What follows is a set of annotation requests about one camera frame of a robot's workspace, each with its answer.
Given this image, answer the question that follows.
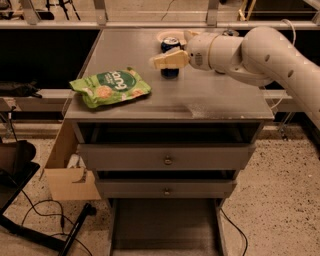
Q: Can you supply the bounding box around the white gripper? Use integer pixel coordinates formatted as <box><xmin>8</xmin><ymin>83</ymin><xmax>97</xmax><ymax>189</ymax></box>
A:
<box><xmin>153</xmin><ymin>30</ymin><xmax>243</xmax><ymax>72</ymax></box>

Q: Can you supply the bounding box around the blue pepsi can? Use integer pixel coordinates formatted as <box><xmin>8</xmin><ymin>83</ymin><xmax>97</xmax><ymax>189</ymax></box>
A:
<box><xmin>161</xmin><ymin>37</ymin><xmax>181</xmax><ymax>79</ymax></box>

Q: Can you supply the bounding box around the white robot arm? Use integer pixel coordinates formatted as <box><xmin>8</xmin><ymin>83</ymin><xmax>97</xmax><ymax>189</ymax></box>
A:
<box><xmin>150</xmin><ymin>27</ymin><xmax>320</xmax><ymax>128</ymax></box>

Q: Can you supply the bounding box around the silver tall can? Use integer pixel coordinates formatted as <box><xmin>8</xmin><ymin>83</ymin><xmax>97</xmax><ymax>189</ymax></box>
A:
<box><xmin>222</xmin><ymin>29</ymin><xmax>239</xmax><ymax>37</ymax></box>

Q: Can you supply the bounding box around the top grey drawer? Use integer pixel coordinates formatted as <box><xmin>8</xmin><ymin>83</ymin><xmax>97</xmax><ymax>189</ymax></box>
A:
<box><xmin>78</xmin><ymin>144</ymin><xmax>255</xmax><ymax>171</ymax></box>

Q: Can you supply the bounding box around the grey drawer cabinet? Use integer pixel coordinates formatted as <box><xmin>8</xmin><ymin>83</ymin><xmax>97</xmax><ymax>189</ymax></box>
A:
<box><xmin>64</xmin><ymin>27</ymin><xmax>275</xmax><ymax>256</ymax></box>

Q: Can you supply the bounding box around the middle grey drawer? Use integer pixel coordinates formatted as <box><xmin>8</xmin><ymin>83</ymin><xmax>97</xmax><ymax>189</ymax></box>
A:
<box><xmin>95</xmin><ymin>179</ymin><xmax>236</xmax><ymax>199</ymax></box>

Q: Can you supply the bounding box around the bottom open grey drawer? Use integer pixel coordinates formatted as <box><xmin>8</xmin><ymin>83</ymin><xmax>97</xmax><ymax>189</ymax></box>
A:
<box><xmin>107</xmin><ymin>199</ymin><xmax>228</xmax><ymax>256</ymax></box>

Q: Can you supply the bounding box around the white paper bowl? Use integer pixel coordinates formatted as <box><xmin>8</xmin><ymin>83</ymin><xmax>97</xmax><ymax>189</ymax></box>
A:
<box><xmin>156</xmin><ymin>30</ymin><xmax>186</xmax><ymax>44</ymax></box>

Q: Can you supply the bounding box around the green snack bag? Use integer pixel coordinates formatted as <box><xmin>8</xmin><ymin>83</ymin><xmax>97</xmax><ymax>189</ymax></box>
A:
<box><xmin>70</xmin><ymin>67</ymin><xmax>151</xmax><ymax>109</ymax></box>

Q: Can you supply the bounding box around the cardboard box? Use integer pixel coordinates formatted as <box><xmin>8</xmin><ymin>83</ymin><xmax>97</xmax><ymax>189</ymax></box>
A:
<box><xmin>44</xmin><ymin>121</ymin><xmax>101</xmax><ymax>201</ymax></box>

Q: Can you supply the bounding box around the black chair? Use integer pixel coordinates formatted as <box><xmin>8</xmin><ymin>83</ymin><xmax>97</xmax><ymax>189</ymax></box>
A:
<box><xmin>0</xmin><ymin>140</ymin><xmax>36</xmax><ymax>187</ymax></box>

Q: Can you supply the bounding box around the black stand base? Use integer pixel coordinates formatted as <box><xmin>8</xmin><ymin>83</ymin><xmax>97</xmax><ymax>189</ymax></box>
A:
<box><xmin>0</xmin><ymin>161</ymin><xmax>98</xmax><ymax>256</ymax></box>

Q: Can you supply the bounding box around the white hanging cable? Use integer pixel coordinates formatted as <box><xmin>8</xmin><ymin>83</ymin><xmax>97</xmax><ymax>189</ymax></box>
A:
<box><xmin>269</xmin><ymin>19</ymin><xmax>298</xmax><ymax>111</ymax></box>

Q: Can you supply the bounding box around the black floor cable right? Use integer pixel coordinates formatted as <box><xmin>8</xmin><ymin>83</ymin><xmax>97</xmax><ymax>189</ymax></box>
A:
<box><xmin>219</xmin><ymin>208</ymin><xmax>249</xmax><ymax>256</ymax></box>

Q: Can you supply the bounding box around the black floor cable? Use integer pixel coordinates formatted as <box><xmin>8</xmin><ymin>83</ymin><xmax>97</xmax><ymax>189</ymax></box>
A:
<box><xmin>219</xmin><ymin>208</ymin><xmax>249</xmax><ymax>256</ymax></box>
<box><xmin>6</xmin><ymin>173</ymin><xmax>94</xmax><ymax>256</ymax></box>

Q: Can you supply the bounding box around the black floor cable left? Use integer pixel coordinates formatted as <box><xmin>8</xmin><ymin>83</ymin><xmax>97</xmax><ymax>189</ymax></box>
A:
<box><xmin>6</xmin><ymin>173</ymin><xmax>94</xmax><ymax>256</ymax></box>

